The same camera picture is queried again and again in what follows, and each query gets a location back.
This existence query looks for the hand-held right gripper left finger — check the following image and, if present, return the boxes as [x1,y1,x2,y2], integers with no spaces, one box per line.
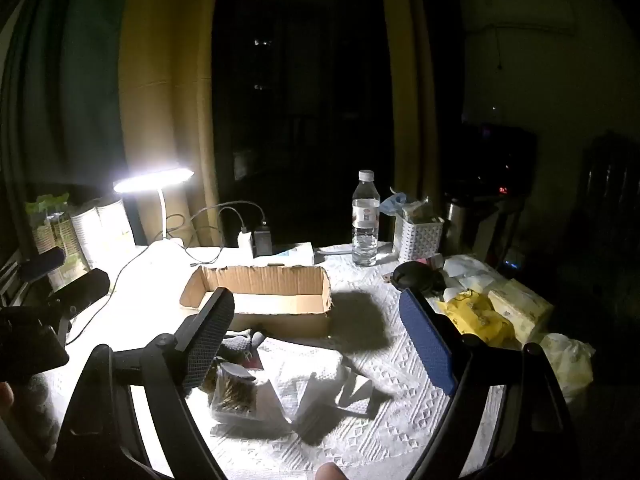
[50,286,236,480]

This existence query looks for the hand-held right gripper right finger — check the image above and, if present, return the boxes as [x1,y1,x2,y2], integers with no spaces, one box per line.
[398,287,576,480]

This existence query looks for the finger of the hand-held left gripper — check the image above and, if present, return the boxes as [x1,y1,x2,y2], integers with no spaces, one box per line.
[17,246,67,283]
[47,268,111,318]

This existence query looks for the brown plush toy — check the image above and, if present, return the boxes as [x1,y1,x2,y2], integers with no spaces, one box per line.
[207,360,261,418]

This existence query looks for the cardboard box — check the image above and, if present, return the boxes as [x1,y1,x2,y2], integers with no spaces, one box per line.
[179,264,332,338]

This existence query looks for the green label tin can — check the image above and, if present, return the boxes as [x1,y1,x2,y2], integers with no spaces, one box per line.
[30,210,81,281]

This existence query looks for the grey cloth item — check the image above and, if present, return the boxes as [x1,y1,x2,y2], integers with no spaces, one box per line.
[220,330,268,361]

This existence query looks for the yellow plastic bag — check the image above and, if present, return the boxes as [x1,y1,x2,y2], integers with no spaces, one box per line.
[440,290,518,348]

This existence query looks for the green plastic packet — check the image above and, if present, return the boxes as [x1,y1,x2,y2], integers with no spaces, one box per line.
[25,192,71,222]

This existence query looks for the black round case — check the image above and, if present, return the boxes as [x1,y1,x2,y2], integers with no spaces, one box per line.
[392,261,451,293]

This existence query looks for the white embossed tablecloth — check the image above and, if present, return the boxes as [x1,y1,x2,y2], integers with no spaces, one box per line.
[50,242,506,480]

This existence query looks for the white plastic packets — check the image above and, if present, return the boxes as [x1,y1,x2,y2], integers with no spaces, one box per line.
[444,254,501,292]

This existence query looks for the cream tissue pack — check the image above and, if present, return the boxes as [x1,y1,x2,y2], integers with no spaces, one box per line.
[487,280,553,346]

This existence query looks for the white perforated basket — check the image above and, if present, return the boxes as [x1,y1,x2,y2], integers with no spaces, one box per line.
[397,212,445,264]

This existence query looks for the dark power bank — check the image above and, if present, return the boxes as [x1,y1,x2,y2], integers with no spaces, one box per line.
[252,227,275,259]

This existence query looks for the white power strip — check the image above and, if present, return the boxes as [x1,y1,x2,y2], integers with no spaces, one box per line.
[252,241,316,267]

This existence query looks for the white desk lamp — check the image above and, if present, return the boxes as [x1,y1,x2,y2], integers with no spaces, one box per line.
[112,166,195,261]

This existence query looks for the steel kettle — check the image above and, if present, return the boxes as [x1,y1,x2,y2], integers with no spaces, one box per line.
[442,195,496,256]

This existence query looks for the clear water bottle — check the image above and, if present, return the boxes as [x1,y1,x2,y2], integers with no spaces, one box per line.
[351,170,381,267]

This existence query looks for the small cartons in basket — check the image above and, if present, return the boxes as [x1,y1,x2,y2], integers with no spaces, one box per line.
[402,197,441,223]

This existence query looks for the white plastic bag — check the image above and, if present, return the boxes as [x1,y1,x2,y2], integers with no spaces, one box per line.
[540,332,596,403]

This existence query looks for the blue plastic wrapper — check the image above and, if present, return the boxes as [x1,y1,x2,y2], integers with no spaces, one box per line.
[380,192,416,217]

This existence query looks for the dark green curtain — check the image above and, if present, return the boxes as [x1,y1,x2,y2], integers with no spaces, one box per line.
[15,0,126,211]

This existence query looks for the dark appliance with red light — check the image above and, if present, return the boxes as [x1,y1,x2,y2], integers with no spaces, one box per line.
[460,122,538,197]

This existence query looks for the dark window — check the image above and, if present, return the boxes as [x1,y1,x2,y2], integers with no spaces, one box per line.
[212,0,396,251]

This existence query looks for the white air conditioner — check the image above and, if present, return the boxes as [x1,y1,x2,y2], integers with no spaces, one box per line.
[480,0,581,36]

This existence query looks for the black cable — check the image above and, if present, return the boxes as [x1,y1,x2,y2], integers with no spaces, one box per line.
[165,201,267,267]

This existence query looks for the white power strip cord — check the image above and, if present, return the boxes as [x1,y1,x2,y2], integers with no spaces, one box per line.
[317,243,393,257]

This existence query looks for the grey charging cable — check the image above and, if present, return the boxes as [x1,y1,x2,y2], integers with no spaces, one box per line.
[219,204,247,235]

